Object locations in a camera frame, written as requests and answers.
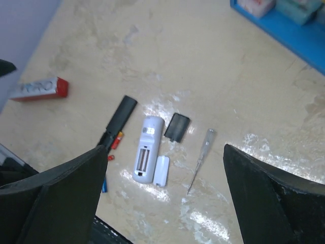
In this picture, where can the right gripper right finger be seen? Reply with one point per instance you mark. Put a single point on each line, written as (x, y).
(273, 205)

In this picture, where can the white battery cover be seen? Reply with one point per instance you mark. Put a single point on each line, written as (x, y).
(161, 171)

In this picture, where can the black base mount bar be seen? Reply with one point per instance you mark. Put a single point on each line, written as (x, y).
(102, 233)

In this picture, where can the white remote control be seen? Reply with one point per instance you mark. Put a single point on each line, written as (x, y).
(148, 148)

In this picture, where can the black remote control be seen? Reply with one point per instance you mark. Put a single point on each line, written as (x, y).
(117, 122)

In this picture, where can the small white box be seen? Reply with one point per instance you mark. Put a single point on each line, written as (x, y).
(299, 12)
(257, 8)

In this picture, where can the red orange battery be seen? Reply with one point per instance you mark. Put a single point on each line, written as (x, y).
(117, 140)

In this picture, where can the black battery cover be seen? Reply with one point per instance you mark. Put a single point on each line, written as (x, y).
(177, 127)

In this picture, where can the blue shelf unit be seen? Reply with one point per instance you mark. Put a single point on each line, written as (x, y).
(307, 41)

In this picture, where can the small white box leftmost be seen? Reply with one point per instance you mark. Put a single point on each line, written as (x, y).
(257, 8)

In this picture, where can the red snack packet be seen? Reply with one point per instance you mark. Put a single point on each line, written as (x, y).
(49, 88)

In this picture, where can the clear handle screwdriver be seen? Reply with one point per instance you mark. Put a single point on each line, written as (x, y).
(207, 143)

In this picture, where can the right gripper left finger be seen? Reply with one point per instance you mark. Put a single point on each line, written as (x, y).
(54, 206)

